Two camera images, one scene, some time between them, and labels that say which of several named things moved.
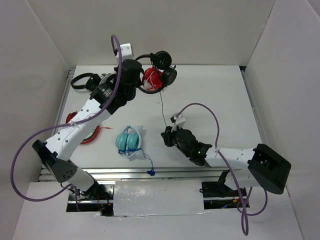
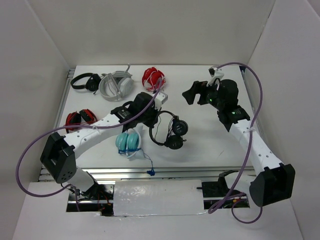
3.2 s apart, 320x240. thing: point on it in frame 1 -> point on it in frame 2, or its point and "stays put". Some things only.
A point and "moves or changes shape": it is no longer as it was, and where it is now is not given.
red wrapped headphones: (152, 78) stays put
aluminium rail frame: (152, 173) stays put
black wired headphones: (162, 60) moves or changes shape
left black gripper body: (131, 93) -> (149, 118)
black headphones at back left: (91, 84) stays put
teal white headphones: (128, 142) stays put
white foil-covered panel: (141, 198) stays put
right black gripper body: (171, 140) -> (209, 94)
